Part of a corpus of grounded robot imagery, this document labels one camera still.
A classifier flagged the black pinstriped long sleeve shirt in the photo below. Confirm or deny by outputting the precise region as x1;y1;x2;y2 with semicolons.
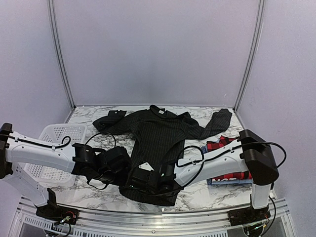
92;105;232;206

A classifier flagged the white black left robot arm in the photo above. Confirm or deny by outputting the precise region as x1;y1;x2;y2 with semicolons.
0;123;130;220

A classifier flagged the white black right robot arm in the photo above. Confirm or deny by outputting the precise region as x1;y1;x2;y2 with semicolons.
126;129;281;221

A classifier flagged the blue checked folded shirt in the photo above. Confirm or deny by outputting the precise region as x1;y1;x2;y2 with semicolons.
201;146;208;154

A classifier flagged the white plastic laundry basket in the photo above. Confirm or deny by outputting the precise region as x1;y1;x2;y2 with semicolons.
24;123;87;188

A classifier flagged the red black plaid shirt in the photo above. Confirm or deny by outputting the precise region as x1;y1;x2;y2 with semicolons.
201;136;252;180

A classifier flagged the light blue folded shirt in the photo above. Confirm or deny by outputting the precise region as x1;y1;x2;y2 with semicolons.
207;179;253;186

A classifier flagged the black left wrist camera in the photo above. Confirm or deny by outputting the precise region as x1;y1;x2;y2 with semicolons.
106;146;131;173

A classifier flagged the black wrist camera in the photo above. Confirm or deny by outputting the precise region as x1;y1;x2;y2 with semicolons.
130;162;154;186
106;146;131;173

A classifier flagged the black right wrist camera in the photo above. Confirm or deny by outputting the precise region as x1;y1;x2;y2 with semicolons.
130;162;154;186

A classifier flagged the left aluminium corner post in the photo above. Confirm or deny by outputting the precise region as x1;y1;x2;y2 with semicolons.
47;0;76;110

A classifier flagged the aluminium corner post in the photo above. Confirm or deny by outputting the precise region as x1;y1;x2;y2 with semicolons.
233;0;266;111
47;0;76;110

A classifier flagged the aluminium front frame rail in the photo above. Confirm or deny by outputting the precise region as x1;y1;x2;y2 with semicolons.
7;197;298;237

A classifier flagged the right aluminium corner post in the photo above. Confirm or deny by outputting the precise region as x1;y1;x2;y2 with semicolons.
233;0;266;111

